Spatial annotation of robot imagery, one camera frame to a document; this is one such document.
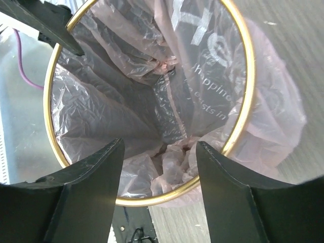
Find gold bin rim ring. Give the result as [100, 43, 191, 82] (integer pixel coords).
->
[43, 0, 256, 208]

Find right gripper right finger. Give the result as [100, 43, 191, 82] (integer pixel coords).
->
[196, 142, 323, 242]

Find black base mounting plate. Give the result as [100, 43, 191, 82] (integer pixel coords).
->
[112, 206, 158, 242]

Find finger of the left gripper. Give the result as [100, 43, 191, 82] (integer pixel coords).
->
[1, 0, 84, 56]

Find white slotted cable duct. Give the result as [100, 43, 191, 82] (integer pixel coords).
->
[0, 121, 11, 185]

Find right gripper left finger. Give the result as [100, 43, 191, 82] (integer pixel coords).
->
[1, 139, 125, 242]

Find pink plastic trash bag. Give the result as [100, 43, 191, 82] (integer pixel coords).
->
[44, 1, 307, 207]

